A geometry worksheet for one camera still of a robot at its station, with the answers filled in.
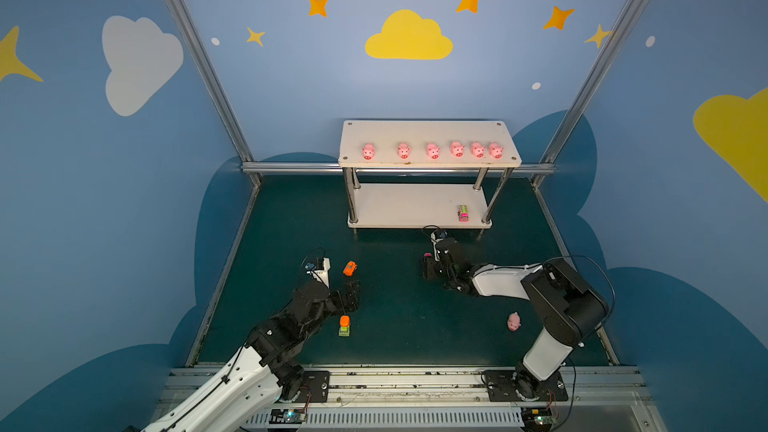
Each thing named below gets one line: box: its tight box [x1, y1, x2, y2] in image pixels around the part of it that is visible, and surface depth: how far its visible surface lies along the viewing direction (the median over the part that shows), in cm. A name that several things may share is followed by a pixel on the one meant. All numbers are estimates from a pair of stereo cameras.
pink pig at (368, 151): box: [362, 142, 375, 161], surface depth 80 cm
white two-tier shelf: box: [338, 120, 523, 229], surface depth 92 cm
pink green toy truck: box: [457, 205, 469, 223], surface depth 103 cm
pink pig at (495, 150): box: [488, 142, 504, 159], surface depth 80 cm
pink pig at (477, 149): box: [470, 141, 486, 159], surface depth 80 cm
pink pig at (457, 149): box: [450, 141, 466, 159], surface depth 81 cm
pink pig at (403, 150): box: [398, 142, 411, 160], surface depth 80 cm
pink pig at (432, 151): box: [426, 142, 441, 160], surface depth 80 cm
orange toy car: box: [343, 260, 358, 277], surface depth 96 cm
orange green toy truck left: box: [338, 315, 351, 337], surface depth 84 cm
